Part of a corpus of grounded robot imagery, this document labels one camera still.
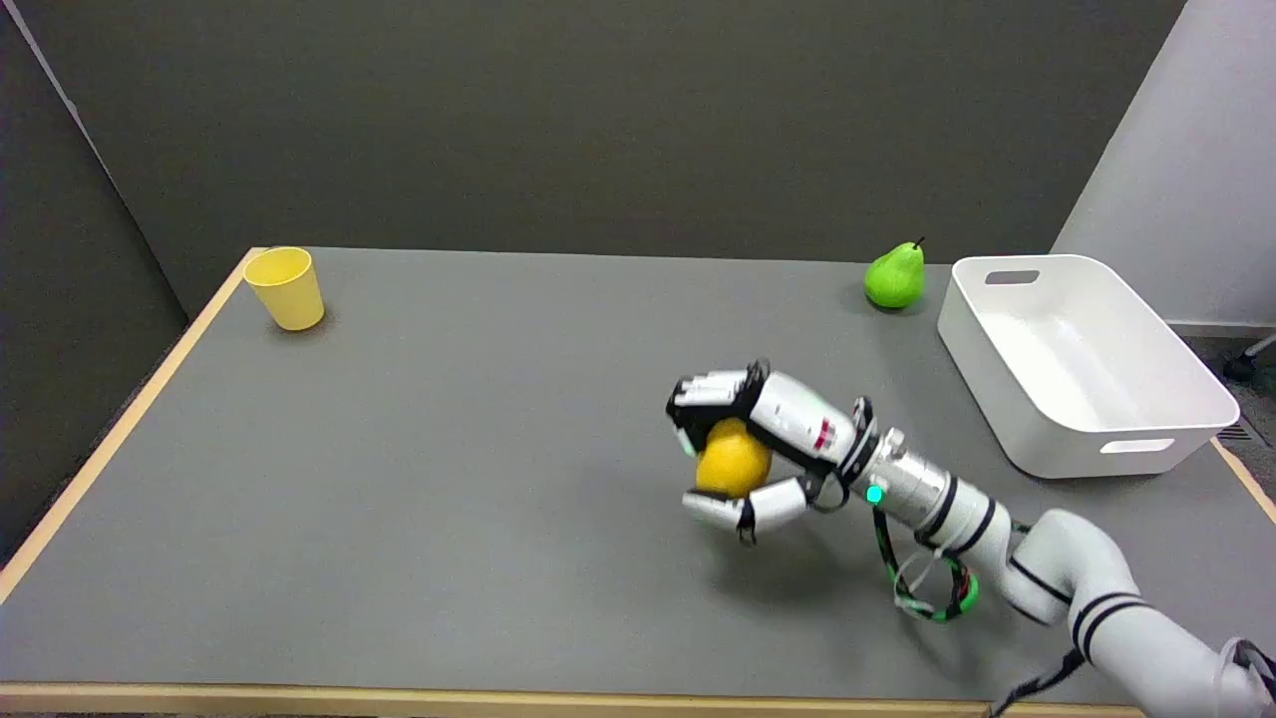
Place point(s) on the yellow plastic cup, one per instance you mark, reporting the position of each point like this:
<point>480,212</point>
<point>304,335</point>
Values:
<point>286,287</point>

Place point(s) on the yellow lemon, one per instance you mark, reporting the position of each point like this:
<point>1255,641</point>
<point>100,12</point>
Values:
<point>732,461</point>

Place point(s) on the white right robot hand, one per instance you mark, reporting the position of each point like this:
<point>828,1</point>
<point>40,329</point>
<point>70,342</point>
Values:
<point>794,414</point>

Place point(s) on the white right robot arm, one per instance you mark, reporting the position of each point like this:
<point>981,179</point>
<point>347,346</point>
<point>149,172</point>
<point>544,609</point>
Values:
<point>1047,573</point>

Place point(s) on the white plastic container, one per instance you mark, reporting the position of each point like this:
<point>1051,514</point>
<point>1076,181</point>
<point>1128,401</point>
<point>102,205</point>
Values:
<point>1082,364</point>

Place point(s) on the green pear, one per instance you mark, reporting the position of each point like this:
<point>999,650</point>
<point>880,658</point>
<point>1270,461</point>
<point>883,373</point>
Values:
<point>894,278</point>

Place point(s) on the black chair caster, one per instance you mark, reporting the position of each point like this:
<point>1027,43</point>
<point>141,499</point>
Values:
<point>1246,365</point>

